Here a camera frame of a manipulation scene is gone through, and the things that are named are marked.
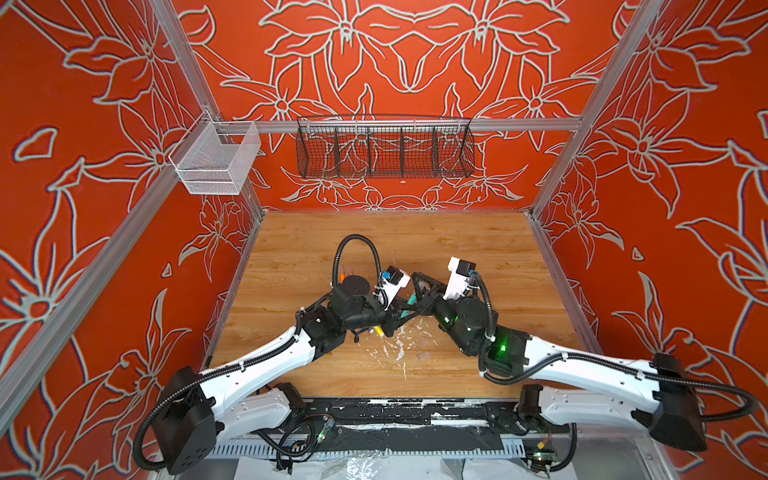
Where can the black wire basket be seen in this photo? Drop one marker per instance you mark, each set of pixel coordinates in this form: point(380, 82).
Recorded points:
point(364, 146)

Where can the green highlighter pen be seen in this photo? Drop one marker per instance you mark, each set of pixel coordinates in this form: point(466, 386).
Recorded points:
point(411, 302)

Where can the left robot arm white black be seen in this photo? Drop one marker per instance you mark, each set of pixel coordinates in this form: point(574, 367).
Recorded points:
point(196, 410)

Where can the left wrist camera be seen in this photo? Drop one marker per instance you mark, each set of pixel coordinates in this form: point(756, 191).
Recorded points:
point(390, 282)

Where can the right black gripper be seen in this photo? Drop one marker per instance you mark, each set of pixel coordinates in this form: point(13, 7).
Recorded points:
point(441, 297)

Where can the white mesh basket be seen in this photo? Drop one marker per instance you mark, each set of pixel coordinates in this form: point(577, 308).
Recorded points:
point(209, 160)

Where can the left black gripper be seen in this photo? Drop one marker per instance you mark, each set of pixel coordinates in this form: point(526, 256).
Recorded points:
point(395, 302)

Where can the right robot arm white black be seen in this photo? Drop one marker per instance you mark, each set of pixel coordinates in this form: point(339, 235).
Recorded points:
point(563, 386)

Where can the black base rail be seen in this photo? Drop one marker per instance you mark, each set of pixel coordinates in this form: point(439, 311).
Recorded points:
point(499, 415)

